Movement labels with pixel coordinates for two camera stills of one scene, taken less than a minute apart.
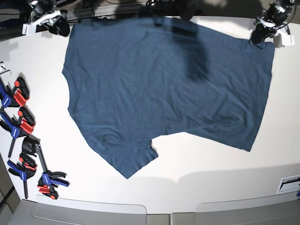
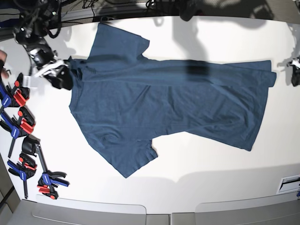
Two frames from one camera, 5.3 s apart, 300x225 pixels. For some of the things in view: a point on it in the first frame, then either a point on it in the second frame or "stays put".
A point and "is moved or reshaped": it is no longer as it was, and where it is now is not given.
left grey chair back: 45,211 stays put
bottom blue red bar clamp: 49,180 stays put
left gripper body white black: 31,25 -> 50,69
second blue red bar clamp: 19,127 stays put
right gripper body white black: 271,28 -> 295,62
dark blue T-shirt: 132,79 is moved or reshaped
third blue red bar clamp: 25,169 stays put
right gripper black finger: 261,33 -> 296,75
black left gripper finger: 60,26 -> 63,79
